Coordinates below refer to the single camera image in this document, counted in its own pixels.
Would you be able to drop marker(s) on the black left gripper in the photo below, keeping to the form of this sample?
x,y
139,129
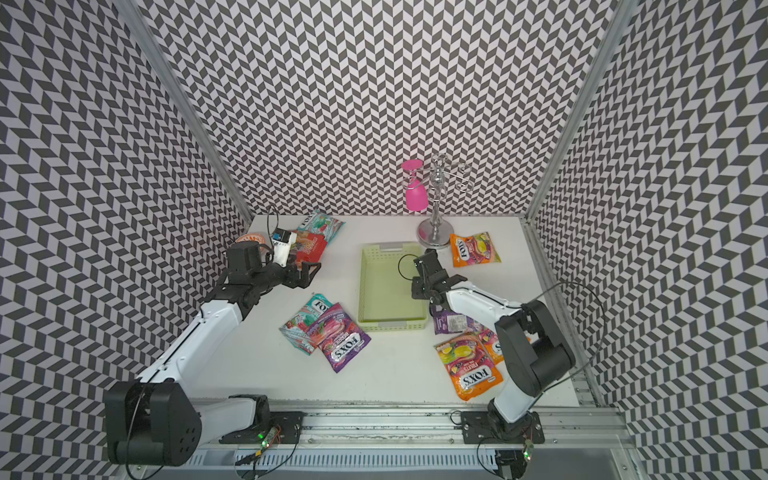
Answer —
x,y
305,279

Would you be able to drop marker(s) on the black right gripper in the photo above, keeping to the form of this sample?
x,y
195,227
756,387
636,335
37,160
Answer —
x,y
417,293

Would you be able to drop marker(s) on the purple candy bag back side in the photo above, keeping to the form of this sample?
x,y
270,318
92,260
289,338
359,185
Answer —
x,y
448,322

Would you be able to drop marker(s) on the teal Fox's mint candy bag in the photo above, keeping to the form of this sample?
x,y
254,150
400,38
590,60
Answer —
x,y
295,330

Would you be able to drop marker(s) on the purple Fox's berries candy bag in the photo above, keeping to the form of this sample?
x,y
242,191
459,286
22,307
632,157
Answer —
x,y
338,337

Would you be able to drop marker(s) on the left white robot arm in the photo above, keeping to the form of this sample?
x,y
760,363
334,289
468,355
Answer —
x,y
151,420

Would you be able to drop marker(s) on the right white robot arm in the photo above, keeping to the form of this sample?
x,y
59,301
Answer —
x,y
535,350

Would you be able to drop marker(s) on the green perforated plastic basket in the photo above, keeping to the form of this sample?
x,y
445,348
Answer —
x,y
385,301

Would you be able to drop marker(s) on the red cocoaland candy bag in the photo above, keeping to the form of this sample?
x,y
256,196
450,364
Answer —
x,y
308,247

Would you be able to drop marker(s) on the teal mint candy bag far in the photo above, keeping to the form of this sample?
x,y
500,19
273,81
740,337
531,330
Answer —
x,y
321,224

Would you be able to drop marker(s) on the orange Fox's candy bag far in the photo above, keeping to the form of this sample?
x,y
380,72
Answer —
x,y
473,250

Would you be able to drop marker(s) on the orange fox's candy bag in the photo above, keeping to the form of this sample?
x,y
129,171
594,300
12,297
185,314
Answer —
x,y
490,341
473,250
469,366

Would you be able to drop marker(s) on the orange patterned small bowl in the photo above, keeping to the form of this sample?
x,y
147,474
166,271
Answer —
x,y
256,237

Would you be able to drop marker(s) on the orange Fox's candy bag middle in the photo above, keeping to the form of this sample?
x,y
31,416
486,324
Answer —
x,y
490,341

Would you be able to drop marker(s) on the pink plastic wine glass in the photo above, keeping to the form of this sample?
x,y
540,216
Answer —
x,y
416,196

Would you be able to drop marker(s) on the orange Fox's candy bag near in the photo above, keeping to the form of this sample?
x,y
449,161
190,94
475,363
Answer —
x,y
469,366

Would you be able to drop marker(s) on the chrome glass holder stand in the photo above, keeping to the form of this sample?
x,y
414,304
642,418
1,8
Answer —
x,y
443,174

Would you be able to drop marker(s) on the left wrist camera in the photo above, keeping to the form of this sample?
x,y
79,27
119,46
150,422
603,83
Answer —
x,y
282,242

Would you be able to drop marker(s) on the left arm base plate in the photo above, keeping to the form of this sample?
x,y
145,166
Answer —
x,y
288,423

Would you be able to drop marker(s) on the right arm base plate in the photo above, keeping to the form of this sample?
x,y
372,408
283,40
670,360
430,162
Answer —
x,y
484,425

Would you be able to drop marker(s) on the aluminium front rail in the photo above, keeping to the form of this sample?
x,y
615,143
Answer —
x,y
589,442

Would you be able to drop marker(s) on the aluminium frame post left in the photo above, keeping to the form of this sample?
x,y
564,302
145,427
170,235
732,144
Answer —
x,y
129,12

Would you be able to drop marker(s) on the aluminium frame post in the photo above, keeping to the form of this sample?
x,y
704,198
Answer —
x,y
129,12
604,54

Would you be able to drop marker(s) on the aluminium frame post right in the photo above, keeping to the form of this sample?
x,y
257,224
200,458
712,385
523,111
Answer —
x,y
604,54

